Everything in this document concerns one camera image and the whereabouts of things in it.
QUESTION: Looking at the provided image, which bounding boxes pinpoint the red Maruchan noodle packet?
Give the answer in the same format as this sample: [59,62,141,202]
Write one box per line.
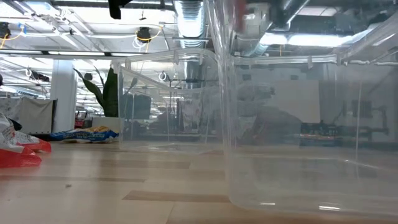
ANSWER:
[0,113,43,169]
[14,130,52,153]
[245,107,302,146]

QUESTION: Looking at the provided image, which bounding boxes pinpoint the blue Maruchan noodle packet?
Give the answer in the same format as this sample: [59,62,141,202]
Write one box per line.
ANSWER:
[49,125,119,144]

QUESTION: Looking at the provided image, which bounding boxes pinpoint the clear plastic bin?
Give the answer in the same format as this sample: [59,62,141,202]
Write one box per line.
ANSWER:
[113,48,225,155]

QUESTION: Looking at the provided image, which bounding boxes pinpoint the green plant in white pot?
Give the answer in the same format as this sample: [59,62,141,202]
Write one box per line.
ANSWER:
[73,67,139,133]

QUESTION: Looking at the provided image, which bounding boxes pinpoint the red cart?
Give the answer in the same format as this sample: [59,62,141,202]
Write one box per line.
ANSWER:
[74,110,90,129]

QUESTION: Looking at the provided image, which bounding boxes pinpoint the clear container with blue snack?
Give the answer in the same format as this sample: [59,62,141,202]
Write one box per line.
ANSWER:
[205,0,398,218]

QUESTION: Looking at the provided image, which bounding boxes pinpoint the white building column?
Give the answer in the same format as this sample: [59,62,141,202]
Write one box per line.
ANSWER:
[50,59,78,133]

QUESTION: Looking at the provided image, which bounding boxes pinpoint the grey partition screen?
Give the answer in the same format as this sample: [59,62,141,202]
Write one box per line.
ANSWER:
[0,97,58,135]

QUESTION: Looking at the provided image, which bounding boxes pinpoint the silver ceiling duct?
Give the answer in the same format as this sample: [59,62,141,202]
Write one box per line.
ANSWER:
[173,0,208,91]

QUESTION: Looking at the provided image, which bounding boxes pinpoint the black overhead camera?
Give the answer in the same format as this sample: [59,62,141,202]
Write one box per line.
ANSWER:
[108,0,133,20]

